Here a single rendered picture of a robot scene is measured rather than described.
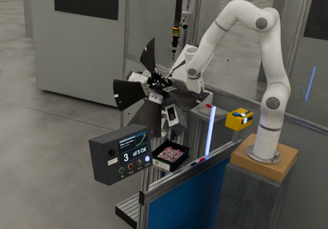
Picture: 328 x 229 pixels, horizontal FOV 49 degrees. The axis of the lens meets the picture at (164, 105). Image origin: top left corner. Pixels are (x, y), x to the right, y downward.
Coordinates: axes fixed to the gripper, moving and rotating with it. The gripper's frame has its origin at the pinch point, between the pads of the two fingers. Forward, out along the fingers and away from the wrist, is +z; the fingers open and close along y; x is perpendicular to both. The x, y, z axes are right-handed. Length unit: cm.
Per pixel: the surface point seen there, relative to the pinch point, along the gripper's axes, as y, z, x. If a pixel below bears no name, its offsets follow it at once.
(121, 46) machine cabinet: 209, 69, -102
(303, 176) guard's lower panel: -51, 80, -51
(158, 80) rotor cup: 28.8, -2.4, 1.9
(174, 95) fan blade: 13.6, 1.7, 3.9
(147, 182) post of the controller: -15, 13, 58
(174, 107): 18.9, 14.9, 0.9
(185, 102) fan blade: 4.0, 2.1, 5.3
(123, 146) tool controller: -18, -22, 67
